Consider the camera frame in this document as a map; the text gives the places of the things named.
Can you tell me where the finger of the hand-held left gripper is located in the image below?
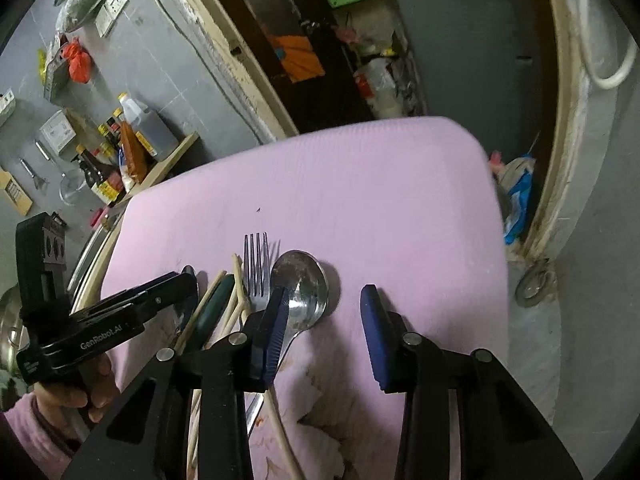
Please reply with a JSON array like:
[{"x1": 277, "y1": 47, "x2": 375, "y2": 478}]
[
  {"x1": 102, "y1": 271, "x2": 185, "y2": 308},
  {"x1": 69, "y1": 275, "x2": 200, "y2": 333}
]

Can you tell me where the grey wall rack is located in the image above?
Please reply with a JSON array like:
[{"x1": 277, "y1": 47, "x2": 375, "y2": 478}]
[{"x1": 42, "y1": 52, "x2": 72, "y2": 102}]

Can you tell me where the person's left forearm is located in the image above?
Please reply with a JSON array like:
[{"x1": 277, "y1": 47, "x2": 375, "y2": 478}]
[{"x1": 0, "y1": 392, "x2": 90, "y2": 477}]

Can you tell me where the metal basin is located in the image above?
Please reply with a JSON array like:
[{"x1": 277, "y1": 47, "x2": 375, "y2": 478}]
[{"x1": 0, "y1": 286, "x2": 27, "y2": 362}]

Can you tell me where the round metal stand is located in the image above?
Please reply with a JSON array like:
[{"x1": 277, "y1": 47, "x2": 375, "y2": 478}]
[{"x1": 515, "y1": 259, "x2": 557, "y2": 309}]

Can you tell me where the metal fork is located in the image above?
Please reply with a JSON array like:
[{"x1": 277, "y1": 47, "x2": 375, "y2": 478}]
[{"x1": 242, "y1": 232, "x2": 273, "y2": 441}]

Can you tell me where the orange door sticker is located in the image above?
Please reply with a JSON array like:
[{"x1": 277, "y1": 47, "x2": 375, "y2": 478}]
[{"x1": 272, "y1": 35, "x2": 324, "y2": 84}]

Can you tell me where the dark sauce bottle yellow cap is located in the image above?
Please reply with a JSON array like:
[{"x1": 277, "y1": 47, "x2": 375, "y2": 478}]
[{"x1": 96, "y1": 125, "x2": 119, "y2": 154}]

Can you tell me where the white plastic bag red print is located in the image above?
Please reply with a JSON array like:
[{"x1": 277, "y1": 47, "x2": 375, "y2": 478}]
[{"x1": 354, "y1": 57, "x2": 402, "y2": 117}]

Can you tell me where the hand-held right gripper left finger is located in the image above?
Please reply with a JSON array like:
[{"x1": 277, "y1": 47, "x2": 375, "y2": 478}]
[{"x1": 62, "y1": 285, "x2": 291, "y2": 480}]

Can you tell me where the dark pump bottle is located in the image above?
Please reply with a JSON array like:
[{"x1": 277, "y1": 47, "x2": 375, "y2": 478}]
[{"x1": 74, "y1": 144, "x2": 108, "y2": 194}]

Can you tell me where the grey cabinet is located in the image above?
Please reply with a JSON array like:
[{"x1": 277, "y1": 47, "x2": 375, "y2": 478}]
[{"x1": 397, "y1": 0, "x2": 557, "y2": 161}]

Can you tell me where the wooden chopstick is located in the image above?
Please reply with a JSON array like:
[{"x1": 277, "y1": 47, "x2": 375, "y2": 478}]
[
  {"x1": 230, "y1": 254, "x2": 305, "y2": 480},
  {"x1": 172, "y1": 270, "x2": 227, "y2": 480},
  {"x1": 219, "y1": 284, "x2": 246, "y2": 340}
]

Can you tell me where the wooden grater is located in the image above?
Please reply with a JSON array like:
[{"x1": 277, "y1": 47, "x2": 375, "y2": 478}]
[{"x1": 0, "y1": 167, "x2": 34, "y2": 217}]

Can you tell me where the orange brown sauce pouch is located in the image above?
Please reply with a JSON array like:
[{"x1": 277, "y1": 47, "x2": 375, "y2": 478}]
[{"x1": 119, "y1": 122, "x2": 152, "y2": 184}]

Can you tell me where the beige door frame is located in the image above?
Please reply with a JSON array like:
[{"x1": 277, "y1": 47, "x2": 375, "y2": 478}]
[{"x1": 150, "y1": 0, "x2": 591, "y2": 261}]

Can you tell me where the blue white detergent pouch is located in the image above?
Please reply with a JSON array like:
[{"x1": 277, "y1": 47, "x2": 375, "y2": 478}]
[{"x1": 502, "y1": 157, "x2": 539, "y2": 246}]

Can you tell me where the white wall box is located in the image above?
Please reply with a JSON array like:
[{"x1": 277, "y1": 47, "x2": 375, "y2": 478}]
[{"x1": 39, "y1": 108, "x2": 77, "y2": 157}]

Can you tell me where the metal peeler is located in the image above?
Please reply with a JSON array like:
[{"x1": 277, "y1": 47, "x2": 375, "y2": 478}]
[{"x1": 19, "y1": 157, "x2": 49, "y2": 191}]

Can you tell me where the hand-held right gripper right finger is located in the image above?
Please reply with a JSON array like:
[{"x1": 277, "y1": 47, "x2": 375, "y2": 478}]
[{"x1": 360, "y1": 284, "x2": 583, "y2": 480}]

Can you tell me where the pink floral cloth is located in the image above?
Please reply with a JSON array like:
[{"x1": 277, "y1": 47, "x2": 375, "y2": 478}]
[{"x1": 100, "y1": 116, "x2": 511, "y2": 480}]

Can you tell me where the large oil jug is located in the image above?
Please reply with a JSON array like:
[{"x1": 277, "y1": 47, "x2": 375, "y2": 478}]
[{"x1": 118, "y1": 92, "x2": 180, "y2": 163}]

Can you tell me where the white power cable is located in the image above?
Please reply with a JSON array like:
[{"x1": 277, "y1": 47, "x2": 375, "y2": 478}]
[{"x1": 141, "y1": 0, "x2": 278, "y2": 143}]

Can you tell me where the green handled knife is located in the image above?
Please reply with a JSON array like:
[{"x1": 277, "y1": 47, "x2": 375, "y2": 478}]
[{"x1": 192, "y1": 274, "x2": 236, "y2": 352}]

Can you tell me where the metal spoon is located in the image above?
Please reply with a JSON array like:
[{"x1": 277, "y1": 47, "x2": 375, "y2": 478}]
[{"x1": 270, "y1": 249, "x2": 329, "y2": 376}]

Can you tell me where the person's left hand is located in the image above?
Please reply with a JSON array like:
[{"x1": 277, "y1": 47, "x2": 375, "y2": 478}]
[{"x1": 30, "y1": 354, "x2": 122, "y2": 424}]

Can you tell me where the white hose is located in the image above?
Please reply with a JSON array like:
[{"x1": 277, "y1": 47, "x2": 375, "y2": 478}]
[{"x1": 570, "y1": 10, "x2": 639, "y2": 89}]

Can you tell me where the white wall basket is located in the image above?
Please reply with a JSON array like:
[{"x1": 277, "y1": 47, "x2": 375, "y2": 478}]
[{"x1": 0, "y1": 87, "x2": 17, "y2": 127}]

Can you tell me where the metal mesh strainer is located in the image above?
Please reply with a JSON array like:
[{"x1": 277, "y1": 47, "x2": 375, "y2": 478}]
[{"x1": 35, "y1": 140, "x2": 90, "y2": 207}]

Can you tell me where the dark sauce bottle yellow label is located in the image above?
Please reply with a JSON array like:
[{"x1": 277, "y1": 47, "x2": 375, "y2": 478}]
[{"x1": 95, "y1": 142, "x2": 126, "y2": 205}]

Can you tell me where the dark wooden door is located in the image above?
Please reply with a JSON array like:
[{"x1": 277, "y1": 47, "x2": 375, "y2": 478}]
[{"x1": 192, "y1": 0, "x2": 377, "y2": 136}]

